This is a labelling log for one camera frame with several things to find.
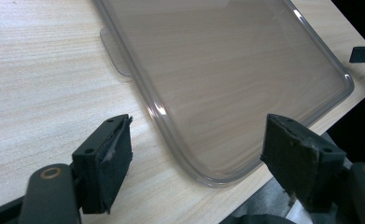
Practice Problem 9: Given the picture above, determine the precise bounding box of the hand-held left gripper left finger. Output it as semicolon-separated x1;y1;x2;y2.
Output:
71;114;133;215

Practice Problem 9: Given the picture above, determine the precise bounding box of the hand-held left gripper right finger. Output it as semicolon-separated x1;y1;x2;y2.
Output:
260;113;348;214

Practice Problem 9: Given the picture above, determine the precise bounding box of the clear plastic container lid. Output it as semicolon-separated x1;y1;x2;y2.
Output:
92;0;356;189

